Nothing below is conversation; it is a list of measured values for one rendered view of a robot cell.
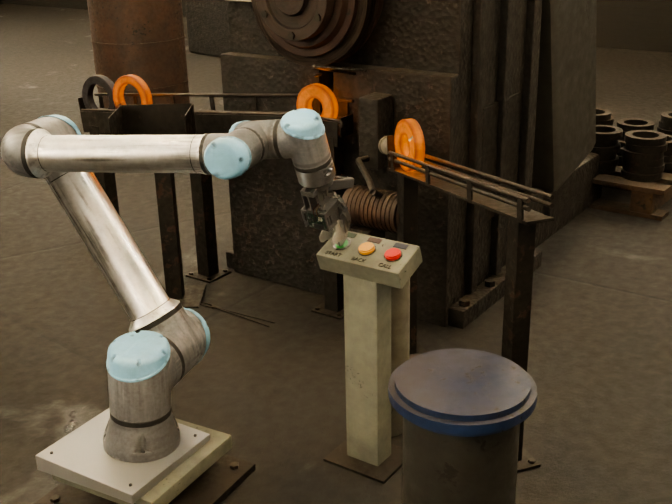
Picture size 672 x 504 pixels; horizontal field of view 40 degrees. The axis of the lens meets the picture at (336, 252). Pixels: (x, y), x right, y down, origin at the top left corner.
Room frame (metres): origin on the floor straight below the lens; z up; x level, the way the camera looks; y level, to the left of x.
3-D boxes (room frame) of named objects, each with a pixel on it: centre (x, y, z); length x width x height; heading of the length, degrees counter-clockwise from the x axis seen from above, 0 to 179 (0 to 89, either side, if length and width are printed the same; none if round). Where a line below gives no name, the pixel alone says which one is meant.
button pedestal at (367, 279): (2.09, -0.08, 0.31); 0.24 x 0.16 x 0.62; 55
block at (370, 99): (2.96, -0.14, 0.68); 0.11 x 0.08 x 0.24; 145
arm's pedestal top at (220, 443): (1.97, 0.50, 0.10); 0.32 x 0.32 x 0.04; 61
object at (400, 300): (2.25, -0.14, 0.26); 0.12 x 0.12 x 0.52
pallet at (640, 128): (4.58, -1.24, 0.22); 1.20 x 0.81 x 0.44; 53
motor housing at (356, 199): (2.79, -0.14, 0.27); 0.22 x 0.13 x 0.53; 55
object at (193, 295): (3.18, 0.63, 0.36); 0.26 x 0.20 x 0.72; 90
